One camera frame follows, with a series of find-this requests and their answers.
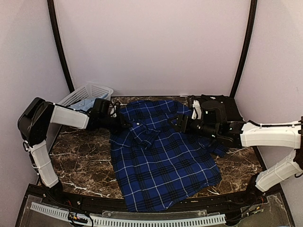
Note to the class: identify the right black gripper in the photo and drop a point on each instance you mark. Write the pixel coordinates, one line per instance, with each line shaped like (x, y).
(182, 118)

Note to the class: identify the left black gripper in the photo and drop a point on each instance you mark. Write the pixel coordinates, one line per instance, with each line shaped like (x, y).
(122, 121)

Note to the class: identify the blue plaid long sleeve shirt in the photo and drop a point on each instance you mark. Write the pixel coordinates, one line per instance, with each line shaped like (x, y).
(152, 155)

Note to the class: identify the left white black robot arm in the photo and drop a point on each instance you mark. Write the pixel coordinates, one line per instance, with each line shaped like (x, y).
(34, 123)

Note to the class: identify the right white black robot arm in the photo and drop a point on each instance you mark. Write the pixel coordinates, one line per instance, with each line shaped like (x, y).
(222, 122)

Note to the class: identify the light blue shirt in basket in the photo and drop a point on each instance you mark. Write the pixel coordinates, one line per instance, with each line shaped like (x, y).
(86, 104)

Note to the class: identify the white plastic mesh basket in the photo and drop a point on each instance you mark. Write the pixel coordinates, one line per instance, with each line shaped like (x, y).
(90, 90)

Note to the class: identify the folded black shirt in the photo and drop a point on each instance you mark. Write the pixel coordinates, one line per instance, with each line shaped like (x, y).
(229, 103)

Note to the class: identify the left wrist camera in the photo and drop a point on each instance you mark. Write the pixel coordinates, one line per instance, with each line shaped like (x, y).
(114, 109)

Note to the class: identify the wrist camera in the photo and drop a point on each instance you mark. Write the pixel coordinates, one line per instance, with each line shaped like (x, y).
(195, 106)
(114, 109)

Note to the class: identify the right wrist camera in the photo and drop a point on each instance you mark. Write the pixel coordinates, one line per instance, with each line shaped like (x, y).
(195, 106)

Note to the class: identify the white slotted cable duct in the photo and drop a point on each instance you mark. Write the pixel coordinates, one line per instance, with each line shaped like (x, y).
(125, 219)

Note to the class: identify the left black frame post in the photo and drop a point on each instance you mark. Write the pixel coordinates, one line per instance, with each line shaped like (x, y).
(59, 46)

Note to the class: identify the black frame post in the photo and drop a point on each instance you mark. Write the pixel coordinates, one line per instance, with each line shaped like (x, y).
(59, 46)
(245, 48)

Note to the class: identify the right black frame post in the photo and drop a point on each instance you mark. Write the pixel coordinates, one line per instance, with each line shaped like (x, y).
(245, 48)

